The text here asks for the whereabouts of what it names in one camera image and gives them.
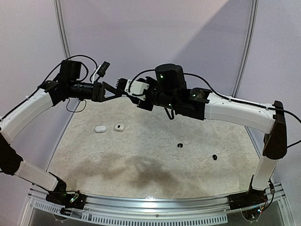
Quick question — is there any left aluminium wall post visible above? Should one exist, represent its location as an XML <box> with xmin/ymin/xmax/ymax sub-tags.
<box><xmin>54</xmin><ymin>0</ymin><xmax>71</xmax><ymax>58</ymax></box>

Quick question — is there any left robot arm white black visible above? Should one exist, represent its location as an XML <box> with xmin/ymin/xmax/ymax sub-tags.
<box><xmin>0</xmin><ymin>60</ymin><xmax>127</xmax><ymax>210</ymax></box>

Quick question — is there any white oval earbud charging case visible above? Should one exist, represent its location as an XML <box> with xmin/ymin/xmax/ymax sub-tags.
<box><xmin>95</xmin><ymin>125</ymin><xmax>107</xmax><ymax>133</ymax></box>

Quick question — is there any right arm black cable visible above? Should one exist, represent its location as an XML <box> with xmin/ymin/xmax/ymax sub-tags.
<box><xmin>130</xmin><ymin>69</ymin><xmax>301</xmax><ymax>149</ymax></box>

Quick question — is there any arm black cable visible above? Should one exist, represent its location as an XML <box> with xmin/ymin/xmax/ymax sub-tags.
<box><xmin>130</xmin><ymin>69</ymin><xmax>301</xmax><ymax>149</ymax></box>
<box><xmin>0</xmin><ymin>55</ymin><xmax>99</xmax><ymax>121</ymax></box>

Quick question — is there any aluminium front rail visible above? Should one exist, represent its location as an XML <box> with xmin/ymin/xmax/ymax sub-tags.
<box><xmin>20</xmin><ymin>182</ymin><xmax>293</xmax><ymax>226</ymax></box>

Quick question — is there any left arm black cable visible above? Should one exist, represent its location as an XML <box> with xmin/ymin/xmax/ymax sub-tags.
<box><xmin>0</xmin><ymin>55</ymin><xmax>99</xmax><ymax>121</ymax></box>

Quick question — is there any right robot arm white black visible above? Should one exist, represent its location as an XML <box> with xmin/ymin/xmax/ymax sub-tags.
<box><xmin>125</xmin><ymin>64</ymin><xmax>287</xmax><ymax>210</ymax></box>

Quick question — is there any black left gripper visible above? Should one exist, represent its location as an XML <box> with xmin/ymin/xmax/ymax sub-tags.
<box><xmin>68</xmin><ymin>80</ymin><xmax>122</xmax><ymax>102</ymax></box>

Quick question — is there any white stem earbud charging case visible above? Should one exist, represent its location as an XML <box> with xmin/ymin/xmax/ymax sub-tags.
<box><xmin>114</xmin><ymin>124</ymin><xmax>125</xmax><ymax>132</ymax></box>

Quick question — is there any aluminium wall post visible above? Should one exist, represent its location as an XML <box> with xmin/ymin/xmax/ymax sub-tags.
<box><xmin>231</xmin><ymin>0</ymin><xmax>258</xmax><ymax>97</ymax></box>
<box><xmin>54</xmin><ymin>0</ymin><xmax>71</xmax><ymax>58</ymax></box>

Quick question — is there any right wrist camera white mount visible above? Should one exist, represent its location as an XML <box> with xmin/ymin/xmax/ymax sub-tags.
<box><xmin>118</xmin><ymin>78</ymin><xmax>149</xmax><ymax>100</ymax></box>

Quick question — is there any right aluminium wall post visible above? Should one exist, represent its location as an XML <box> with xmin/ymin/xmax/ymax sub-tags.
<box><xmin>231</xmin><ymin>0</ymin><xmax>258</xmax><ymax>97</ymax></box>

